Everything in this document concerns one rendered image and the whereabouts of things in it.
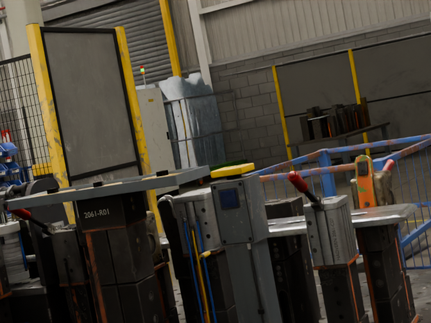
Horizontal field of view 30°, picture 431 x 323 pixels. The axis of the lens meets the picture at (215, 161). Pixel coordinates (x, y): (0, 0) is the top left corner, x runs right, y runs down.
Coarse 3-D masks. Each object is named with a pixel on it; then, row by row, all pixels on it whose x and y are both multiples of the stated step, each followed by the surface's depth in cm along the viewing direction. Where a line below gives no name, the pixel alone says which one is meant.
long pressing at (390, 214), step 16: (368, 208) 172; (384, 208) 168; (400, 208) 164; (416, 208) 166; (272, 224) 176; (288, 224) 170; (304, 224) 166; (368, 224) 156; (384, 224) 155; (160, 240) 182
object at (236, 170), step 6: (222, 168) 142; (228, 168) 139; (234, 168) 137; (240, 168) 136; (246, 168) 138; (252, 168) 140; (210, 174) 139; (216, 174) 138; (222, 174) 138; (228, 174) 137; (234, 174) 137; (240, 174) 139
